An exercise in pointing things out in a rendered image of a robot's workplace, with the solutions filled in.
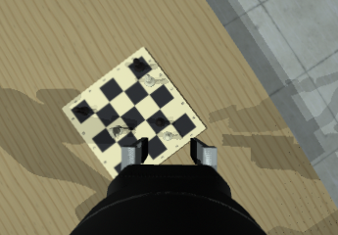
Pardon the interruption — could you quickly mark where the cream and black chessboard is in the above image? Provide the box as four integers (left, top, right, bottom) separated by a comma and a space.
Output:
62, 47, 206, 178

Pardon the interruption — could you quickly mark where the black chess piece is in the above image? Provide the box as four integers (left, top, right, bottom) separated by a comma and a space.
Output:
156, 117, 165, 127
133, 58, 145, 72
74, 107, 88, 116

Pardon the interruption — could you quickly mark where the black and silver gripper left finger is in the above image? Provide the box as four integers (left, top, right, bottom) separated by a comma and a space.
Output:
121, 137, 148, 170

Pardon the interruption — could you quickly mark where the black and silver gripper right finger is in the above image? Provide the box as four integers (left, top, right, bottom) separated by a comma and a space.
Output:
190, 138, 217, 171

